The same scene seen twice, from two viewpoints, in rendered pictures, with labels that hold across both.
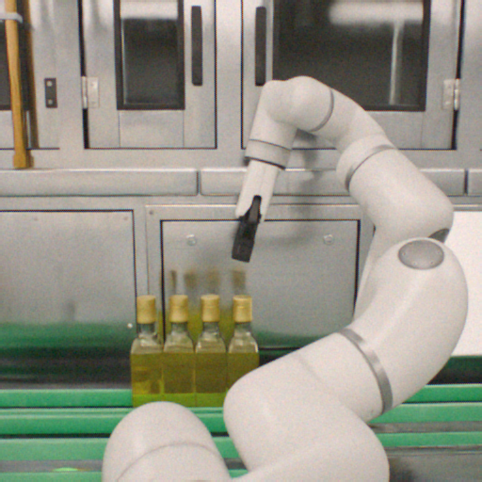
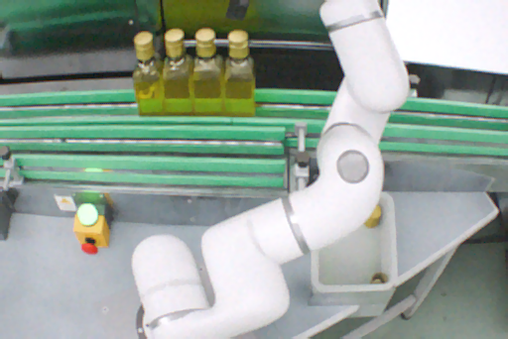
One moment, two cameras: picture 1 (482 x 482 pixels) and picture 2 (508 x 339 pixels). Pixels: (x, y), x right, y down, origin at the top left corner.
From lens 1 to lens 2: 59 cm
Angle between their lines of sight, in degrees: 48
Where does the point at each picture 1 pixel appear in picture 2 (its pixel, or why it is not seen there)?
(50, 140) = not seen: outside the picture
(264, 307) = (267, 13)
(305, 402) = (244, 277)
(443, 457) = (412, 161)
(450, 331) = (356, 224)
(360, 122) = not seen: outside the picture
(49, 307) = (58, 15)
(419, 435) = (397, 144)
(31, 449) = (69, 162)
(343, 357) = (280, 234)
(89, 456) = (110, 167)
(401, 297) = (329, 198)
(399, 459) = not seen: hidden behind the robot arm
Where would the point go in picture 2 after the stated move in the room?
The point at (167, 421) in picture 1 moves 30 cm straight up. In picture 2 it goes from (166, 264) to (129, 127)
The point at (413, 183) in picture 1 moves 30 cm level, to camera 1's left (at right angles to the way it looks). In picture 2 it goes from (377, 69) to (142, 58)
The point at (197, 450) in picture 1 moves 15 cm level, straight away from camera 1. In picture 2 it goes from (184, 286) to (183, 191)
